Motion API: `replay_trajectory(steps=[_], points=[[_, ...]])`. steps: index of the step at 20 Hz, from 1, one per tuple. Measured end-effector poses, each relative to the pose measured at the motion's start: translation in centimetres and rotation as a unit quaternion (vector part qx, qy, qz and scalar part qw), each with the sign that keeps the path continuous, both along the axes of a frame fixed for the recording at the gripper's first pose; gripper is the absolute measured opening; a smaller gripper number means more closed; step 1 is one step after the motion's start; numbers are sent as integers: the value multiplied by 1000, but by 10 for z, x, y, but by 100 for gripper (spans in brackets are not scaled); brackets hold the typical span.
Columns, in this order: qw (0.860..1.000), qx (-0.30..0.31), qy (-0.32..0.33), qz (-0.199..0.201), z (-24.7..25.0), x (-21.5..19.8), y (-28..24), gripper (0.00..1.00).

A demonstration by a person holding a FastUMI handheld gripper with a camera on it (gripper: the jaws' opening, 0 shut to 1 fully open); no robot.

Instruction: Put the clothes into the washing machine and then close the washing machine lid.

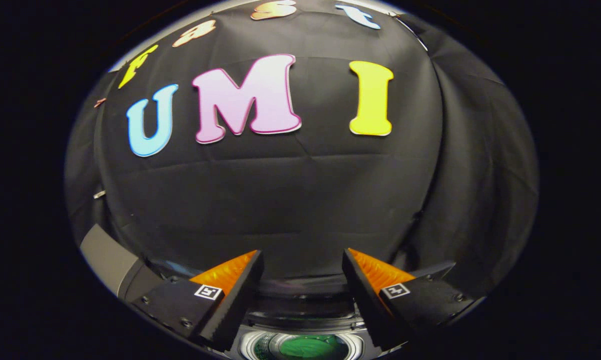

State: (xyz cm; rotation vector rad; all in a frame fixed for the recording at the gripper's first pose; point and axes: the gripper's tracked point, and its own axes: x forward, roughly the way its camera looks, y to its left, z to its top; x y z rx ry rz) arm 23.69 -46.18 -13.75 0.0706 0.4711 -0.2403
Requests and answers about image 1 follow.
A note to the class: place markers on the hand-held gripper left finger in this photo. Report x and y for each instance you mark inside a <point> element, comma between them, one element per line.
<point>240,300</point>

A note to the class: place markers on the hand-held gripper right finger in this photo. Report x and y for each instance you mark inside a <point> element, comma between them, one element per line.
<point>368,300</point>

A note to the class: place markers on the dark washing machine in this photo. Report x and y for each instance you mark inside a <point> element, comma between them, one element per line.
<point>305,320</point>

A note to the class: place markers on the green polo shirt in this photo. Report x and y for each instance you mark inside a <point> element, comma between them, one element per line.
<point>313,347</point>

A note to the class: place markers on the black backdrop cloth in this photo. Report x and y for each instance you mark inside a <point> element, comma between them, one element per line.
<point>305,200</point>

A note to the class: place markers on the grey box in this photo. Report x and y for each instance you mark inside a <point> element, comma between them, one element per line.
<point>110,260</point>

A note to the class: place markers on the white clip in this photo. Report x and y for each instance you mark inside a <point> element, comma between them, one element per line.
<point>99,194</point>

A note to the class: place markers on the pink clip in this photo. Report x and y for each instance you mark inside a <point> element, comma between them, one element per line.
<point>100,102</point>

